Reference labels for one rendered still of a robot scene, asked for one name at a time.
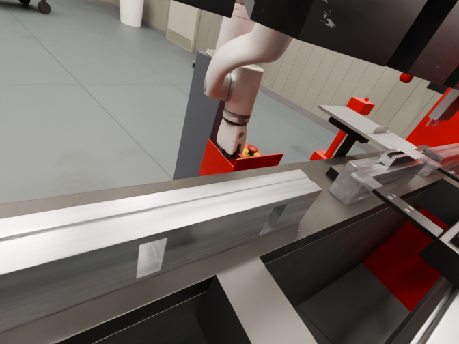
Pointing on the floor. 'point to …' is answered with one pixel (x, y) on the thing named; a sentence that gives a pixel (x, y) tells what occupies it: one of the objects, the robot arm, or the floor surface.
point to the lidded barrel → (131, 11)
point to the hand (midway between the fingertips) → (224, 162)
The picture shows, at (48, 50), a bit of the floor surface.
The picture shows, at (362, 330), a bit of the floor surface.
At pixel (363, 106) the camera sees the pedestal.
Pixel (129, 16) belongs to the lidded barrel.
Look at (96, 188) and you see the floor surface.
